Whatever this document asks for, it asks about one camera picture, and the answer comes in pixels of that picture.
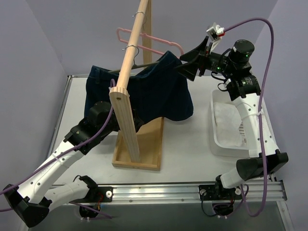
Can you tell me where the white pleated skirt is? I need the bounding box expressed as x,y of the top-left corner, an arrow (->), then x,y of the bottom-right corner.
213,103 -> 244,147

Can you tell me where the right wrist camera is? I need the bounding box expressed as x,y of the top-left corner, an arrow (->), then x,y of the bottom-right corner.
206,23 -> 225,51

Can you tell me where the dark hanger with metal hook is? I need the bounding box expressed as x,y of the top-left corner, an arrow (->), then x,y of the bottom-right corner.
122,44 -> 159,70

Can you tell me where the pink hanger with metal hook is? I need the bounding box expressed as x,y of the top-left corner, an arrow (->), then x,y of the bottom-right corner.
116,11 -> 184,56

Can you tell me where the aluminium mounting rail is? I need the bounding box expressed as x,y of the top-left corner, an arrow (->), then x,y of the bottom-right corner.
48,180 -> 288,207

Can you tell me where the wooden clothes rack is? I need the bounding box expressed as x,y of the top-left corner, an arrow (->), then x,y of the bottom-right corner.
109,0 -> 164,171

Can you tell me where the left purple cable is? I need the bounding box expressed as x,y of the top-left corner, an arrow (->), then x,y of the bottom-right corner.
0,79 -> 116,219

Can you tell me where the white plastic basket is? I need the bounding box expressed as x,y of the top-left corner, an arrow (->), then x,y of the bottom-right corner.
210,89 -> 265,157

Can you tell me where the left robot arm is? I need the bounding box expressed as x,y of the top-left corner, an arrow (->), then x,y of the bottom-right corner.
2,101 -> 120,228

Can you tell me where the dark blue denim garment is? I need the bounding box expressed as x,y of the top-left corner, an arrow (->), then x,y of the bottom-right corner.
84,51 -> 193,124

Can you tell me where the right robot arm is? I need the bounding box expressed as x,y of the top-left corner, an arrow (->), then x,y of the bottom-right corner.
176,37 -> 289,200

